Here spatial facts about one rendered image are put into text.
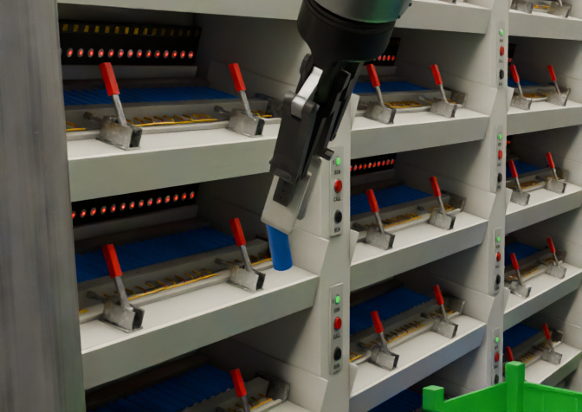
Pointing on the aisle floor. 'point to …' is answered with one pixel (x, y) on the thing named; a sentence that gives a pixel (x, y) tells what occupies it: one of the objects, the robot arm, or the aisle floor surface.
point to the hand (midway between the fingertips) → (291, 189)
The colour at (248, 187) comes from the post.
